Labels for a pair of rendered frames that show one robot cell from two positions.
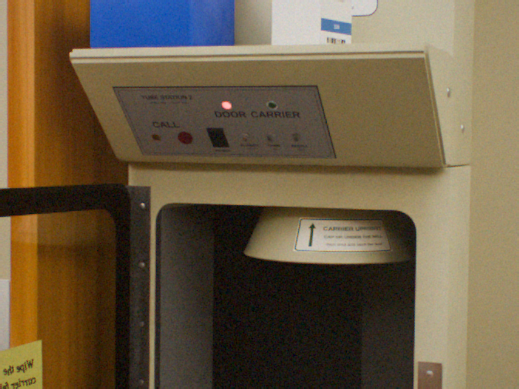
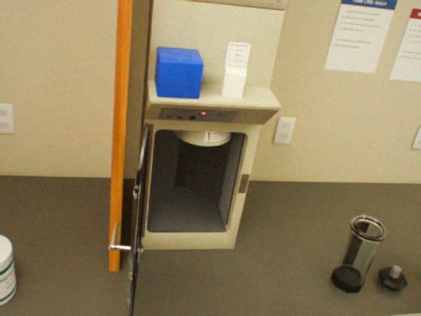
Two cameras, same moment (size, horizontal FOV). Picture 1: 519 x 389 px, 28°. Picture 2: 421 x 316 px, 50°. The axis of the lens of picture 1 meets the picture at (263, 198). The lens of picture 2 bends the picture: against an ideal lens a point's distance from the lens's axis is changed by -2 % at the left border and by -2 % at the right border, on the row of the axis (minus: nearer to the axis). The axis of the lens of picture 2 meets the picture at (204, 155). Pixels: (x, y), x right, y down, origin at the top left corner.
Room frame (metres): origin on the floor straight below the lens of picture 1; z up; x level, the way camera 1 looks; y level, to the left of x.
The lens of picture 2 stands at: (0.06, 0.59, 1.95)
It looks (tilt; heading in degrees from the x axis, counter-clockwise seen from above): 30 degrees down; 326
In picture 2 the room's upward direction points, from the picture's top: 9 degrees clockwise
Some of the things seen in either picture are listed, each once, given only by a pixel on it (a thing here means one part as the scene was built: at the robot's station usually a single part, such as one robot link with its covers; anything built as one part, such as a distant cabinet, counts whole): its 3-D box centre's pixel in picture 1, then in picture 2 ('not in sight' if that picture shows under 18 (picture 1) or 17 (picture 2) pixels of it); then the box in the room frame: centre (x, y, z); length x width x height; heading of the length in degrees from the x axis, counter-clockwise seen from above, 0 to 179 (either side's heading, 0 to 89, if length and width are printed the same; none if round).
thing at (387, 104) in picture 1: (259, 108); (210, 110); (0.93, 0.00, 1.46); 0.32 x 0.12 x 0.10; 70
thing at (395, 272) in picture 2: not in sight; (393, 275); (0.60, -0.56, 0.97); 0.09 x 0.09 x 0.07
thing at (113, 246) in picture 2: not in sight; (122, 237); (0.84, 0.26, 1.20); 0.10 x 0.05 x 0.03; 152
